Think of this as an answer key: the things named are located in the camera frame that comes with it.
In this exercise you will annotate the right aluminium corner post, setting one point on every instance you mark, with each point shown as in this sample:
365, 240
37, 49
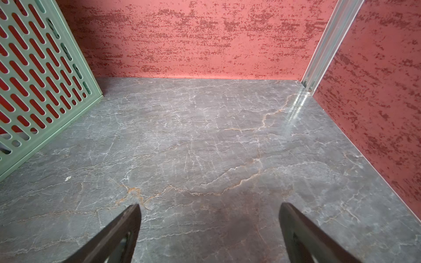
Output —
339, 24

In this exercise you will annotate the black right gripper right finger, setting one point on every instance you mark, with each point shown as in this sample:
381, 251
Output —
306, 242

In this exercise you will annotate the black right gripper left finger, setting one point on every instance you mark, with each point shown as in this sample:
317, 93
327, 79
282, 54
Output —
113, 244

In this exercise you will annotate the green perforated file organizer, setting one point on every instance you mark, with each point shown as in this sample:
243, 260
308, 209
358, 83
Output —
46, 83

